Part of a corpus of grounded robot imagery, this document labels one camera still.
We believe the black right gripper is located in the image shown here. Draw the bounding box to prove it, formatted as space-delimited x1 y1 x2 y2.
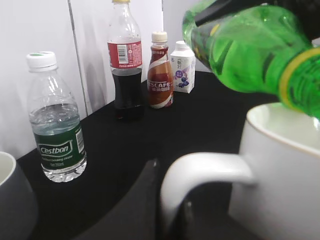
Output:
195 0 320 40

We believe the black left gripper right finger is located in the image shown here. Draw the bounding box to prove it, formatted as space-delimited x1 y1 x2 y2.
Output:
175 199 195 240

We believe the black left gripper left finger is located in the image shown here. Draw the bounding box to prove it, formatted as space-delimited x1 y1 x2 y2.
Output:
75 159 159 240

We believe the green soda bottle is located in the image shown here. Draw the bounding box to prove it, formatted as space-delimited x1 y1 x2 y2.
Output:
182 0 320 118

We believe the white ceramic mug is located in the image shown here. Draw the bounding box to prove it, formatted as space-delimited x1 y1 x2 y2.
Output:
160 102 320 240

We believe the Cestbon clear water bottle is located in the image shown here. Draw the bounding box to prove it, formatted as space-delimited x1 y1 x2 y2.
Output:
26 51 87 183

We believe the grey ceramic mug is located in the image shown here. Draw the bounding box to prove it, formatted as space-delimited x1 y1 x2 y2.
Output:
0 151 38 240

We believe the Nescafe coffee bottle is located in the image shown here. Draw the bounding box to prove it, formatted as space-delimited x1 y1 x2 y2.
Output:
147 31 174 109

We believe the cola bottle red label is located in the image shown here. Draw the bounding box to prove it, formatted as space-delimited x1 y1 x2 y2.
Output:
107 0 144 121

